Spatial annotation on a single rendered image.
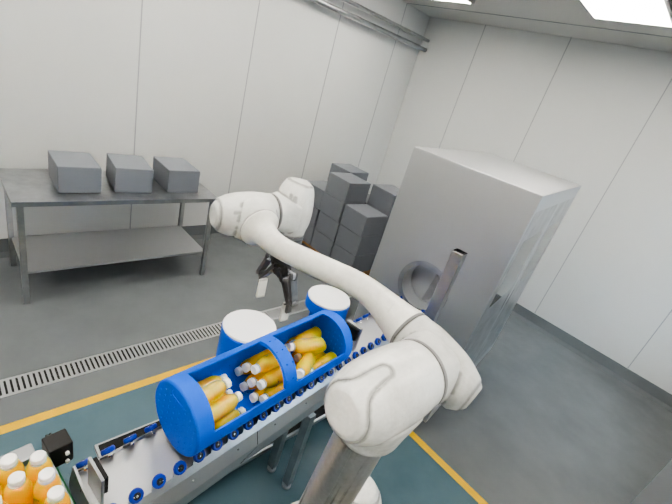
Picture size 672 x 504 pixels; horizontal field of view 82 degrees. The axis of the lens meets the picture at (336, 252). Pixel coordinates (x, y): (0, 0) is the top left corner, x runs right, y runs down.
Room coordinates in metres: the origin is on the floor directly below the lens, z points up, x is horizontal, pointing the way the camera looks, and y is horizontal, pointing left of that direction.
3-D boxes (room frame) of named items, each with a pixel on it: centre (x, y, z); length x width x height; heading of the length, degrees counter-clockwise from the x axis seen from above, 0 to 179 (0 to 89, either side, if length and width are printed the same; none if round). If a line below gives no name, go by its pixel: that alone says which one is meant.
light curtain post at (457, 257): (1.81, -0.58, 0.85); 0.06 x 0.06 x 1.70; 57
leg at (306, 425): (1.58, -0.12, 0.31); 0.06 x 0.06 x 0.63; 57
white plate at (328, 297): (2.16, -0.04, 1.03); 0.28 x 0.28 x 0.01
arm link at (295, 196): (1.02, 0.16, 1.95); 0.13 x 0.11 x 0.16; 138
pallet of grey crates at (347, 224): (4.97, -0.03, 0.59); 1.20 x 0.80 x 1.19; 50
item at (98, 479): (0.74, 0.51, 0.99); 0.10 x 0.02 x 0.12; 57
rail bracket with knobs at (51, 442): (0.82, 0.70, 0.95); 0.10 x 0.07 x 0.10; 57
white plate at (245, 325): (1.64, 0.32, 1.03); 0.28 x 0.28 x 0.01
